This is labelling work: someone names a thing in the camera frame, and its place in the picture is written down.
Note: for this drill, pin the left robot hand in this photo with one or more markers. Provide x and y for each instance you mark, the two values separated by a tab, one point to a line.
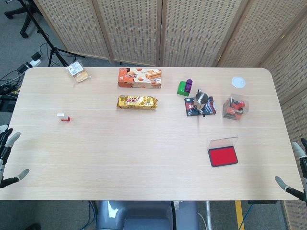
14	139

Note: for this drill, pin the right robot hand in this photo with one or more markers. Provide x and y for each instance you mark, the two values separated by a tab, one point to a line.
297	149

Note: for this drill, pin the small red white stamp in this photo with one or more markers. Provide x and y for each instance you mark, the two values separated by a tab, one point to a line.
63	117

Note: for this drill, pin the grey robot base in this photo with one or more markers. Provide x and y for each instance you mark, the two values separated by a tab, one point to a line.
134	215

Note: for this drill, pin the white black floor device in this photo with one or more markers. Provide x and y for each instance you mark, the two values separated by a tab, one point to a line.
3	127

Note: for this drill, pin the black power adapter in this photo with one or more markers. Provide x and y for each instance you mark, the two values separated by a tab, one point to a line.
22	68
36	56

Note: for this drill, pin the clear box with red items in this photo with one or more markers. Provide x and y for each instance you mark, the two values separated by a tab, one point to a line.
236	107

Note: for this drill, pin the red ink pad clear lid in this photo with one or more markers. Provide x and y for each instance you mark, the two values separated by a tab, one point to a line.
223	155

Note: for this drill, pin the white power strip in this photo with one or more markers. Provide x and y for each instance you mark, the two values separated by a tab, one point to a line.
33	63

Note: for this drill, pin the white round lid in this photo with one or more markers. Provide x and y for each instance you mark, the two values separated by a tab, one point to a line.
238	82

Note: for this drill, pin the bread in clear wrapper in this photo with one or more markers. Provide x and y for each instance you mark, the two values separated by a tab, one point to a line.
78	72

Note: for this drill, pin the dark patterned cloth coaster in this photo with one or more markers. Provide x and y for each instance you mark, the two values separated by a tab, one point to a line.
212	106

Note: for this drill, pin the black tripod stand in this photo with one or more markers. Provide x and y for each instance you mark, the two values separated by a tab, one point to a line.
53	49

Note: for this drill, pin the stainless steel mug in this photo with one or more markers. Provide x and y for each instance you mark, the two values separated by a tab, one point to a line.
201	99

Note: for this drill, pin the metal table leg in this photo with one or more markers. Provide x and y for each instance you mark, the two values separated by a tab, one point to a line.
208	213

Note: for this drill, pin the black office chair base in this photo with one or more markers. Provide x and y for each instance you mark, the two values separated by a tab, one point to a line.
24	28

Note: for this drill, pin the purple toy block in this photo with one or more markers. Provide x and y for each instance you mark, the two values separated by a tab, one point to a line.
189	85

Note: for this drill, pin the gold foil snack packet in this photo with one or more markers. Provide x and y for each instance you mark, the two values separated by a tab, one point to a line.
136	102

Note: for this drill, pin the green toy block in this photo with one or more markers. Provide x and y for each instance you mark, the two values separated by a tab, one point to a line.
181	88

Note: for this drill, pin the orange egg roll box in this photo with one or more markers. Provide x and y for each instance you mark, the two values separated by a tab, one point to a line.
139	77

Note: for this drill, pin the wicker folding screen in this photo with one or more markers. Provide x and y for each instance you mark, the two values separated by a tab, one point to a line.
134	28

